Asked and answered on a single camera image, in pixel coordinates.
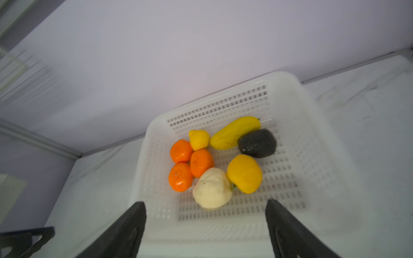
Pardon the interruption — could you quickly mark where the orange tangerine middle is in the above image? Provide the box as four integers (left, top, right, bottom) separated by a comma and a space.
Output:
190, 149, 214, 178

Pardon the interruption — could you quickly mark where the white plastic perforated basket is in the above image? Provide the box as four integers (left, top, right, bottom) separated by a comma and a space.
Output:
130, 72, 369, 258

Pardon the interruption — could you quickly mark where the white garlic bulb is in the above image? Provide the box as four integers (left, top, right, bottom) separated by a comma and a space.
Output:
193, 167, 233, 210

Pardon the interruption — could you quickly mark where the orange tangerine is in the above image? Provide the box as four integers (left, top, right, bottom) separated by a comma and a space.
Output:
190, 149, 214, 178
168, 162, 193, 192
170, 139, 194, 163

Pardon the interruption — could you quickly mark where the small yellow lemon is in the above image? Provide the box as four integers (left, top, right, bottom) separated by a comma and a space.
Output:
188, 130, 210, 151

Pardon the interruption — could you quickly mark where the round yellow fruit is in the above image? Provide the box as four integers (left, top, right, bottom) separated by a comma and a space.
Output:
227, 154, 263, 194

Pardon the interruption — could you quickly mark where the orange tangerine back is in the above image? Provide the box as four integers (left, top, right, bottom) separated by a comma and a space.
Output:
170, 139, 194, 163

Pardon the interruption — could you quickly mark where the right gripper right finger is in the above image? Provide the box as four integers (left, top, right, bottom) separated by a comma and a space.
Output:
265, 199, 338, 258

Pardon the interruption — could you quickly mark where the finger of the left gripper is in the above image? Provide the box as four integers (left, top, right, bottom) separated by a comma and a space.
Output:
1, 227, 55, 258

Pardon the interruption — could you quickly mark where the black avocado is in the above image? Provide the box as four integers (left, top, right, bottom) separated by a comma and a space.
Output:
238, 129, 277, 158

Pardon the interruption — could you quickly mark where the orange tangerine front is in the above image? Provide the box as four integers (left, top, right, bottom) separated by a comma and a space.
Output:
168, 162, 193, 192

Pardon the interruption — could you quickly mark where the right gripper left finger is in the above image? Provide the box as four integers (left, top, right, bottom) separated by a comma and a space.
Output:
78, 202, 147, 258

